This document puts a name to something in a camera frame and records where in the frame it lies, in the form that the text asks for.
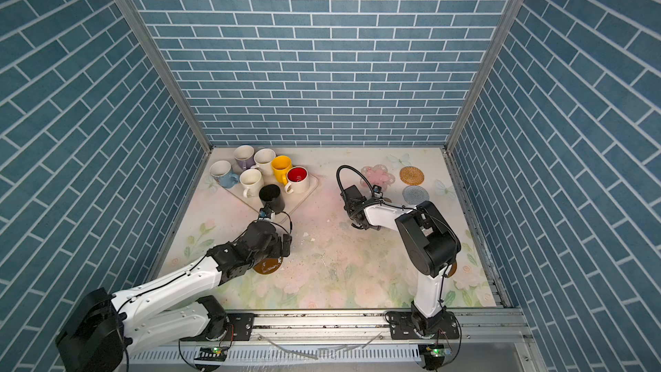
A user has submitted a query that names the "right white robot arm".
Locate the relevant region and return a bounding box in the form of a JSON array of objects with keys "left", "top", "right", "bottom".
[{"left": 340, "top": 185, "right": 461, "bottom": 336}]

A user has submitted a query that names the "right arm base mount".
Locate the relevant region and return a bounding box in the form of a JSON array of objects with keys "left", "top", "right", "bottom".
[{"left": 385, "top": 308, "right": 461, "bottom": 340}]

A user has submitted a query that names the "blue woven round coaster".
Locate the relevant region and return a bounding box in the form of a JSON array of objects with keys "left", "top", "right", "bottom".
[{"left": 402, "top": 185, "right": 430, "bottom": 206}]

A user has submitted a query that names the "purple mug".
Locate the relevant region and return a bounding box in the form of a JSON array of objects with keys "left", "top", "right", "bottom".
[{"left": 233, "top": 145, "right": 256, "bottom": 172}]

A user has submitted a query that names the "brown round coaster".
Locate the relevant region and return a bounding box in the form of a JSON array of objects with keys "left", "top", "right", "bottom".
[
  {"left": 446, "top": 261, "right": 458, "bottom": 277},
  {"left": 253, "top": 258, "right": 283, "bottom": 276}
]

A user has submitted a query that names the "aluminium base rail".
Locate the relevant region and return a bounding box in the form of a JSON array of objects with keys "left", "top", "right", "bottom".
[{"left": 123, "top": 308, "right": 533, "bottom": 347}]

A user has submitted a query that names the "white speckled mug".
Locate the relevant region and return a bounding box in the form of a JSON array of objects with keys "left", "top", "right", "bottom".
[{"left": 252, "top": 148, "right": 276, "bottom": 176}]

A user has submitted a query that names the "plain white mug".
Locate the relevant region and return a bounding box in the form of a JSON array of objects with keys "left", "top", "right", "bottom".
[{"left": 239, "top": 169, "right": 264, "bottom": 198}]

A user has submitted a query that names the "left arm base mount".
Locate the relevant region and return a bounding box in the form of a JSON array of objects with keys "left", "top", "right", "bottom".
[{"left": 195, "top": 313, "right": 255, "bottom": 342}]

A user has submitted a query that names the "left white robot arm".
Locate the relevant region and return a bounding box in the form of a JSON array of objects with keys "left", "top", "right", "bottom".
[{"left": 55, "top": 219, "right": 292, "bottom": 371}]

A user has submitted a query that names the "blue mug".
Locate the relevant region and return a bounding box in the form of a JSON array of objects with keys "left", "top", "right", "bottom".
[{"left": 209, "top": 160, "right": 239, "bottom": 189}]

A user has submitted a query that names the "yellow mug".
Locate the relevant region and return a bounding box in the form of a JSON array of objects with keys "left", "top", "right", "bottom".
[{"left": 271, "top": 155, "right": 293, "bottom": 185}]

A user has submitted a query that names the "pink flower coaster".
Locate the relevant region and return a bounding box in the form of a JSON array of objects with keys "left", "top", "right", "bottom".
[{"left": 360, "top": 165, "right": 396, "bottom": 192}]

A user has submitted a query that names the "black mug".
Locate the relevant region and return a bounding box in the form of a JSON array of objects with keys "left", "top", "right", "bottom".
[{"left": 259, "top": 184, "right": 285, "bottom": 214}]

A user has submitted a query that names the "white mug red inside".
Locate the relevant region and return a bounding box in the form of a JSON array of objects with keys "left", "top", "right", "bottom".
[{"left": 285, "top": 166, "right": 310, "bottom": 194}]

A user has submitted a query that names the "beige serving tray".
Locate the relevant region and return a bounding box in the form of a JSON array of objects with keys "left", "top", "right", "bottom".
[{"left": 227, "top": 174, "right": 319, "bottom": 213}]

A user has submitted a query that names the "woven rattan coaster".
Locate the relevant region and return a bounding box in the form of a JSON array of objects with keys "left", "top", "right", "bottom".
[{"left": 399, "top": 166, "right": 424, "bottom": 186}]

